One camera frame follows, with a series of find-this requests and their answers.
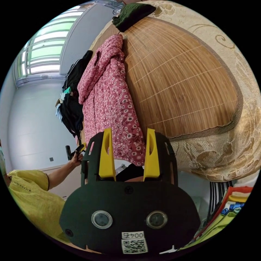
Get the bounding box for dark green garment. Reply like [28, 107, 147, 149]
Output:
[112, 3, 157, 33]

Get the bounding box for person's body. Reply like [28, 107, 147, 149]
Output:
[0, 140, 71, 243]

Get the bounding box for pink floral jacket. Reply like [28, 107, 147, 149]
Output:
[77, 34, 147, 167]

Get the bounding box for person's left hand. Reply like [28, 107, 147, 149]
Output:
[69, 153, 84, 168]

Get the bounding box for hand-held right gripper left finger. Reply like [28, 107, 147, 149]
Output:
[98, 128, 117, 182]

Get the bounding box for window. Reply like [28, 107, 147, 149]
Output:
[15, 15, 80, 82]

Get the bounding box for colourful printed bag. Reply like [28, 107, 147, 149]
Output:
[193, 185, 254, 246]

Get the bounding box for pile of clothes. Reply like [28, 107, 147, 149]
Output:
[54, 50, 94, 144]

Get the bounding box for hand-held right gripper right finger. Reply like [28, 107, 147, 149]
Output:
[143, 128, 161, 182]

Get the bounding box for bed with bamboo mat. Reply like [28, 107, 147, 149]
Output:
[89, 0, 261, 183]

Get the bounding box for person's left forearm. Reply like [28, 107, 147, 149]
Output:
[47, 160, 76, 190]

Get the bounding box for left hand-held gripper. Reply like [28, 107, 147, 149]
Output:
[69, 142, 87, 161]

